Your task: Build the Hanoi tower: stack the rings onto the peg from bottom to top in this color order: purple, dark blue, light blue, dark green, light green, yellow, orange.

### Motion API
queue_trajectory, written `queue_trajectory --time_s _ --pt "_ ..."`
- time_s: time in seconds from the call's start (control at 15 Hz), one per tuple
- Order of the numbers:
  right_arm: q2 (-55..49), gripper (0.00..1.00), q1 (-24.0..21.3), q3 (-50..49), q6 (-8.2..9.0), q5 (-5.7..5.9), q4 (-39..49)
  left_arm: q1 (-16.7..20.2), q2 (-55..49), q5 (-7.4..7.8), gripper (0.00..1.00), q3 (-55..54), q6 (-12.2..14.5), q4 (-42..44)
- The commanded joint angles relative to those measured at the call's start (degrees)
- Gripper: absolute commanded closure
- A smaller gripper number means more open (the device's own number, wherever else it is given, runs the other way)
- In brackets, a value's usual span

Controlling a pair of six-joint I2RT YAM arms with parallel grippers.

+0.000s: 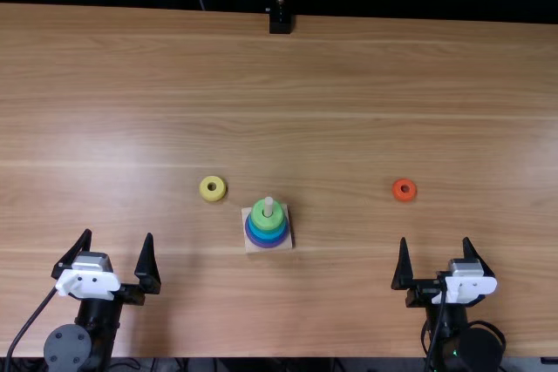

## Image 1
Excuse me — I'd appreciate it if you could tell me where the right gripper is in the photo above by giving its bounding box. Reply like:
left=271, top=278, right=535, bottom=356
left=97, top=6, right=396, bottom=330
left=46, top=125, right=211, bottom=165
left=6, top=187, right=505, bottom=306
left=391, top=236, right=496, bottom=308

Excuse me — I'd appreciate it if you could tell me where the purple ring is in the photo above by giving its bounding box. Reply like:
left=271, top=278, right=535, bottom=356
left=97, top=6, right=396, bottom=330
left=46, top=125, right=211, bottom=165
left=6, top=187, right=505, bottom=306
left=244, top=223, right=295, bottom=249

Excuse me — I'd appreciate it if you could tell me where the yellow ring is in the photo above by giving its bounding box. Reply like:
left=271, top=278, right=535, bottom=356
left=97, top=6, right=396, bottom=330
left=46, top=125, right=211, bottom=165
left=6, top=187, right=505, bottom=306
left=198, top=175, right=228, bottom=203

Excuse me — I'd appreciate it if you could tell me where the orange ring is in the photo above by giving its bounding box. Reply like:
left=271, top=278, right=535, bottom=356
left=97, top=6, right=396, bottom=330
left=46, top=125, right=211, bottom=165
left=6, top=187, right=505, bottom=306
left=391, top=178, right=418, bottom=203

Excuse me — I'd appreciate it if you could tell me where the light green ring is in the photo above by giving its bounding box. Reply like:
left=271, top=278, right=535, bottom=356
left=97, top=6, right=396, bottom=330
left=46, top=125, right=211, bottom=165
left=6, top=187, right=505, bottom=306
left=250, top=198, right=287, bottom=231

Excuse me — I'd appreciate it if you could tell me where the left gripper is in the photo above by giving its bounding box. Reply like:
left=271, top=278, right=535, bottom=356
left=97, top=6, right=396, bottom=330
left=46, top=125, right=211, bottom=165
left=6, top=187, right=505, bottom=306
left=51, top=228, right=162, bottom=307

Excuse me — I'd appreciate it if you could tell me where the light blue ring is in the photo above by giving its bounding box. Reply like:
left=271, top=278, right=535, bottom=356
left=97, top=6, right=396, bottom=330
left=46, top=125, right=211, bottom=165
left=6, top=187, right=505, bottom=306
left=246, top=214, right=291, bottom=239

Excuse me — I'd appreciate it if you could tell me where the dark blue ring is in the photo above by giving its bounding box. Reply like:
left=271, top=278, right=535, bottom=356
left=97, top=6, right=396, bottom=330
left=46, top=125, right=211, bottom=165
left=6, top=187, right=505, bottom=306
left=244, top=217, right=293, bottom=244

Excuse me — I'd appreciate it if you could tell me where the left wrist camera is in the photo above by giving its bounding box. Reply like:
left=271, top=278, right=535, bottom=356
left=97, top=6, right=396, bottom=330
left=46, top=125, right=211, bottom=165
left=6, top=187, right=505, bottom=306
left=55, top=252, right=122, bottom=302

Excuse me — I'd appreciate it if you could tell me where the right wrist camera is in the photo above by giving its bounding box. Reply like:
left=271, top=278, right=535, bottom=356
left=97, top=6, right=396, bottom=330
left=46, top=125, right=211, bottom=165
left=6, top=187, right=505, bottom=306
left=431, top=258, right=498, bottom=306

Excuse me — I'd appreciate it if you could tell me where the wooden peg base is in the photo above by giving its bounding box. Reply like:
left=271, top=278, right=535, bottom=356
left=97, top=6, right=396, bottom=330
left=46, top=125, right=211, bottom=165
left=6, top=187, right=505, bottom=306
left=241, top=203, right=296, bottom=255

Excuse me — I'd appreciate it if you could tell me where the black cable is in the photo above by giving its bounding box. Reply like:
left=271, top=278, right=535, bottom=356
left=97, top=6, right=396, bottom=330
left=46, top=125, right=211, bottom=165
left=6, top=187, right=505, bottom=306
left=3, top=287, right=60, bottom=372
left=425, top=278, right=450, bottom=372

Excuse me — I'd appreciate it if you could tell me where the black clamp stand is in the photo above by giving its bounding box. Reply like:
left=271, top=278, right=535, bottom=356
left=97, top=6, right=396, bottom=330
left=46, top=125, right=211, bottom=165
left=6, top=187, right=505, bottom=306
left=269, top=0, right=296, bottom=36

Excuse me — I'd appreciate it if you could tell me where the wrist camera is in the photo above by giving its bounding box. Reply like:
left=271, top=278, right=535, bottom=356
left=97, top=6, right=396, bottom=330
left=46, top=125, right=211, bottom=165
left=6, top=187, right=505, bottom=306
left=431, top=258, right=498, bottom=306
left=55, top=252, right=122, bottom=302

